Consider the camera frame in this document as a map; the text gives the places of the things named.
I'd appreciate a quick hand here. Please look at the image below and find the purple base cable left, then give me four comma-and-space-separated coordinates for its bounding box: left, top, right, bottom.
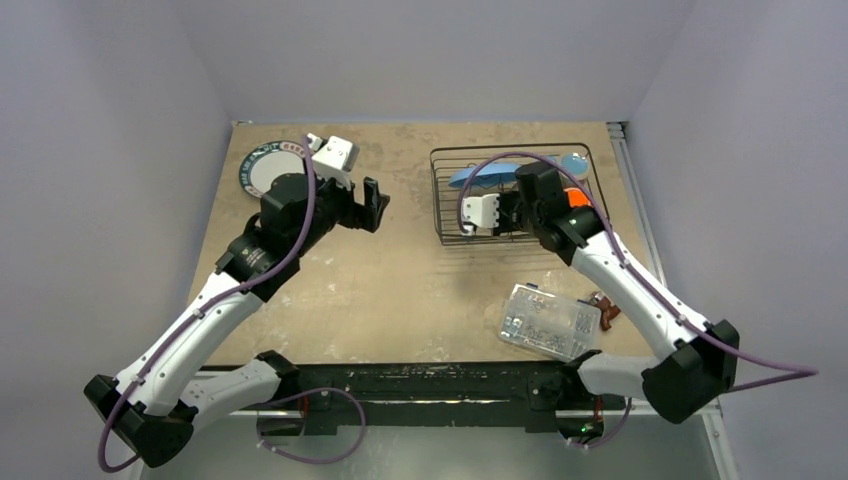
255, 387, 367, 466

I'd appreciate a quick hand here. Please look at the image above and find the orange cup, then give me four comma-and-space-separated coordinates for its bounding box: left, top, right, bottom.
564, 187, 592, 208

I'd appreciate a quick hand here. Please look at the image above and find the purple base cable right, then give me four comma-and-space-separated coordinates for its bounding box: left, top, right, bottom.
566, 397, 634, 452

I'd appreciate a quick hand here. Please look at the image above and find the aluminium rail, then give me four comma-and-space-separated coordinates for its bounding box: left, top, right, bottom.
606, 122, 740, 479

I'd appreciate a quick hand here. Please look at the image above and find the light blue plate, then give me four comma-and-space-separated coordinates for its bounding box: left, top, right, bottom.
448, 162, 520, 189

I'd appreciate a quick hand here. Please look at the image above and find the black wire dish rack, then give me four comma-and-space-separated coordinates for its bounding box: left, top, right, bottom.
429, 142, 608, 246

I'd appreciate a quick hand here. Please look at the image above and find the clear plastic screw box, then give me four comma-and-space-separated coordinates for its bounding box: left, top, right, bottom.
498, 284, 602, 362

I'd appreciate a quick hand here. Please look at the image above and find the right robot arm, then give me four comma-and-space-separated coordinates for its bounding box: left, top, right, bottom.
512, 161, 740, 424

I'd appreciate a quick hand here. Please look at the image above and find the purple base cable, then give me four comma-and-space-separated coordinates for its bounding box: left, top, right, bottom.
566, 397, 634, 452
255, 387, 367, 466

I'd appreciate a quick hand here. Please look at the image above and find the blue butterfly mug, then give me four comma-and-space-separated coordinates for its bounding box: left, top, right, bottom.
548, 152, 590, 181

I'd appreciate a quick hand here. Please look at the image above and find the white plate dark-green rim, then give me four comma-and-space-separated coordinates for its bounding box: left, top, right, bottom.
238, 140, 305, 198

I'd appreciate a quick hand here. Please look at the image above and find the black base frame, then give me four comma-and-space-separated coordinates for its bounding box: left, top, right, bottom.
257, 361, 626, 437

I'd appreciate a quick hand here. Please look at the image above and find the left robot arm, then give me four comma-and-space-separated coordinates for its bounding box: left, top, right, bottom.
84, 173, 390, 472

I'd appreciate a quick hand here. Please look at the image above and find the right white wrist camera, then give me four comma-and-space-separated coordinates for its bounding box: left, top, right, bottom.
459, 193, 500, 237

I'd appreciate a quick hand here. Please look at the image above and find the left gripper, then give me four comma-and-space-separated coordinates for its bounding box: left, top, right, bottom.
291, 156, 388, 257

